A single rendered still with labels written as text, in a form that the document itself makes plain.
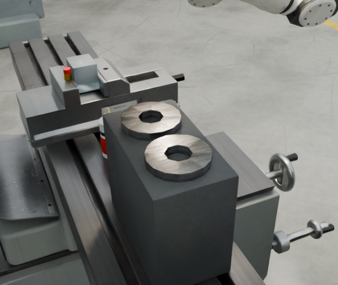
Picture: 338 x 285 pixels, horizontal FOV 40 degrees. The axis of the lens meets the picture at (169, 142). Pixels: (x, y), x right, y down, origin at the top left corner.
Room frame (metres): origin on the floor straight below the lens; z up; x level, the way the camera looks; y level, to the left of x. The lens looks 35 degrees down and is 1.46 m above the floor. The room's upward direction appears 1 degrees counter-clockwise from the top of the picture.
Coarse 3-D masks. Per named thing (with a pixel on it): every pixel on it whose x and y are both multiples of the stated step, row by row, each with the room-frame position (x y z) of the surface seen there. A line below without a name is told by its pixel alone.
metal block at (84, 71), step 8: (80, 56) 0.94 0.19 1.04; (88, 56) 0.94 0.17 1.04; (72, 64) 0.90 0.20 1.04; (80, 64) 0.90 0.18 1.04; (88, 64) 0.90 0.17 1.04; (96, 64) 0.90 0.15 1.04; (72, 72) 0.89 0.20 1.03; (80, 72) 0.88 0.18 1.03; (88, 72) 0.89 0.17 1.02; (96, 72) 0.90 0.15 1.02; (80, 80) 0.88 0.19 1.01; (88, 80) 0.89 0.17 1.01; (96, 80) 0.90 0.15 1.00; (80, 88) 0.88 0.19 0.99; (88, 88) 0.89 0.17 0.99; (96, 88) 0.90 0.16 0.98
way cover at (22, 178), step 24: (0, 144) 0.89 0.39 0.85; (24, 144) 0.91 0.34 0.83; (0, 168) 0.79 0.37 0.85; (24, 168) 0.81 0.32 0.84; (0, 192) 0.71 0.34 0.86; (24, 192) 0.72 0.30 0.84; (48, 192) 0.73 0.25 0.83; (0, 216) 0.63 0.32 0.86; (24, 216) 0.65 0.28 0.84; (48, 216) 0.66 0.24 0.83
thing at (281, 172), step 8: (272, 160) 1.10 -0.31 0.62; (280, 160) 1.06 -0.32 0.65; (288, 160) 1.05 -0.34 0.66; (296, 160) 1.07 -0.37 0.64; (272, 168) 1.10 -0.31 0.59; (280, 168) 1.07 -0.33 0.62; (288, 168) 1.03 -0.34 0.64; (272, 176) 1.04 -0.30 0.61; (280, 176) 1.05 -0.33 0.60; (288, 176) 1.02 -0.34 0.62; (280, 184) 1.06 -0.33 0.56; (288, 184) 1.02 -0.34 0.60
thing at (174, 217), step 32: (128, 128) 0.55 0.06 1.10; (160, 128) 0.55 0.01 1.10; (192, 128) 0.57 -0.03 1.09; (128, 160) 0.50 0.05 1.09; (160, 160) 0.48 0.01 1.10; (192, 160) 0.48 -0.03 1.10; (224, 160) 0.49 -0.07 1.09; (128, 192) 0.51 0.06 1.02; (160, 192) 0.43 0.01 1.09; (192, 192) 0.43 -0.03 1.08; (224, 192) 0.45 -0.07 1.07; (128, 224) 0.52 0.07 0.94; (160, 224) 0.42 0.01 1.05; (192, 224) 0.43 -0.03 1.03; (224, 224) 0.45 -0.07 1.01; (160, 256) 0.42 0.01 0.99; (192, 256) 0.43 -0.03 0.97; (224, 256) 0.45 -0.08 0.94
